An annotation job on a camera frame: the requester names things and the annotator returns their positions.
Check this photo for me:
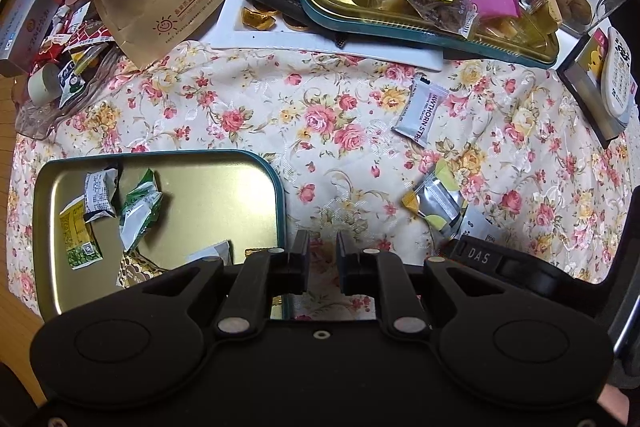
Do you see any clear dried fruit packet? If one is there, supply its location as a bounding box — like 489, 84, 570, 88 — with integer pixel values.
406, 0, 478, 39

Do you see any floral tablecloth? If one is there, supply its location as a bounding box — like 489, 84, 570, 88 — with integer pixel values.
6, 41, 639, 320

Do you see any silver yellow snack packet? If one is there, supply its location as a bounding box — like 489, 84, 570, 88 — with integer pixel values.
401, 159, 468, 239

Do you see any white hawthorn strip packet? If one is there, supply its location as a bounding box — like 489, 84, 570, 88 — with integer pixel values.
393, 76, 449, 147

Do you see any gold patterned candy wrapper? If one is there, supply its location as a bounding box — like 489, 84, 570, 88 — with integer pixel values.
116, 251, 165, 289

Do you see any grey cardboard box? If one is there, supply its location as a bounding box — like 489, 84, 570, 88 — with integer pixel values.
0, 0, 58, 78

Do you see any grey sesame snack packet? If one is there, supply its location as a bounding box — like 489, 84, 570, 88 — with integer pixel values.
459, 206, 504, 244

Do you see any white remote control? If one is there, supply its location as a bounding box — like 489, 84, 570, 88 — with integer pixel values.
600, 26, 634, 127

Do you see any empty gold teal tin tray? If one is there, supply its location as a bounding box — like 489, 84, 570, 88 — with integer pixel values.
32, 150, 286, 320

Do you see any green white candy packet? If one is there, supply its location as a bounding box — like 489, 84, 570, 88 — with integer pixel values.
119, 169, 163, 254

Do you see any white board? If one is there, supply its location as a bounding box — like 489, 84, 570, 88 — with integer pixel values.
192, 0, 444, 72

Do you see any white black snack packet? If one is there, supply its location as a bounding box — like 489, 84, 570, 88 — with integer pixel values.
84, 168, 119, 223

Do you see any card deck box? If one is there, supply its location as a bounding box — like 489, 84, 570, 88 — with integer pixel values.
558, 28, 637, 148

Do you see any yellow green snack packet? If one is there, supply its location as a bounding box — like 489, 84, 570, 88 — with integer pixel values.
58, 195, 103, 270

